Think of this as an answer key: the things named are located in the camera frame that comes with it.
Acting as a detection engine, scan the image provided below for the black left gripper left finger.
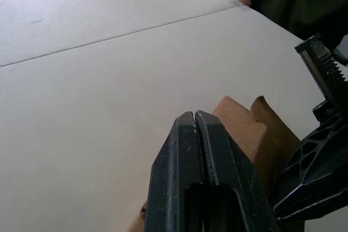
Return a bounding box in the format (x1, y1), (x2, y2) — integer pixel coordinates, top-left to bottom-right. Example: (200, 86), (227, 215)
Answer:
(143, 111), (204, 232)

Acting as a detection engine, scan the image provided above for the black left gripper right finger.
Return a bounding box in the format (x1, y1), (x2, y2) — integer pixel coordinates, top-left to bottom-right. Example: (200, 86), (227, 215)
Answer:
(195, 110), (279, 232)

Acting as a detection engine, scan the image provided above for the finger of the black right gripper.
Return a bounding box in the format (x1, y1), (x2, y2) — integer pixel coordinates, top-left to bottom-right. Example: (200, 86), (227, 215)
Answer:
(272, 106), (348, 222)

